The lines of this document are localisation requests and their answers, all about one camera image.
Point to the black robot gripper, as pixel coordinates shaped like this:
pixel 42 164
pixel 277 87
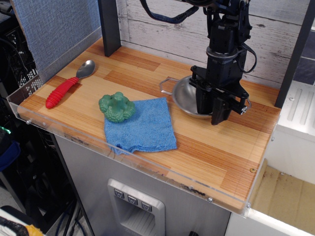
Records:
pixel 223 72

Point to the stainless steel mixing bowl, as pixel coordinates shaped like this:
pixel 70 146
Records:
pixel 183 95

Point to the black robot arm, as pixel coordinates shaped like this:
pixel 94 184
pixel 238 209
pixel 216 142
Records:
pixel 227 23

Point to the blue folded cloth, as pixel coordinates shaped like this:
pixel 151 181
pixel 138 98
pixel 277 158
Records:
pixel 148 130

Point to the green toy broccoli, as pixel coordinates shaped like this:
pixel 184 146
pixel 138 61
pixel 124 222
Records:
pixel 116 108

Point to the white toy sink counter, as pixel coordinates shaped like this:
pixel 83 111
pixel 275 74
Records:
pixel 283 198

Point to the grey water dispenser panel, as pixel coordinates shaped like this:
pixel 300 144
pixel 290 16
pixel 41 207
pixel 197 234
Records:
pixel 137 213

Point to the silver toy fridge cabinet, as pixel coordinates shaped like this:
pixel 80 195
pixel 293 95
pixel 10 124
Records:
pixel 90 172

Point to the blue fabric panel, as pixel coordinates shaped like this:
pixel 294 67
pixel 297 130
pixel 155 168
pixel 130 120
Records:
pixel 57 31

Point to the black plastic crate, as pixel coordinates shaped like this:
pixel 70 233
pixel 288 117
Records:
pixel 17 65

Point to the yellow object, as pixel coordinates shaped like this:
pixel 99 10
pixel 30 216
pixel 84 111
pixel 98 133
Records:
pixel 34 231

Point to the clear acrylic guard rail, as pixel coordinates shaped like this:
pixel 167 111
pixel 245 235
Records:
pixel 217 162

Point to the black right vertical post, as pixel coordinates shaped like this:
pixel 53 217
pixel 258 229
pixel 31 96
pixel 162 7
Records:
pixel 296 54

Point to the black vertical post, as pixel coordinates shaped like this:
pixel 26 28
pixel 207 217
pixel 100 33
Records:
pixel 296 54
pixel 109 26

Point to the red handled metal spoon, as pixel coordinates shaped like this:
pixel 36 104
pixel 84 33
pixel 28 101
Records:
pixel 85 70

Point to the black left vertical post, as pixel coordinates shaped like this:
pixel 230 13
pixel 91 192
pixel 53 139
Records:
pixel 109 26

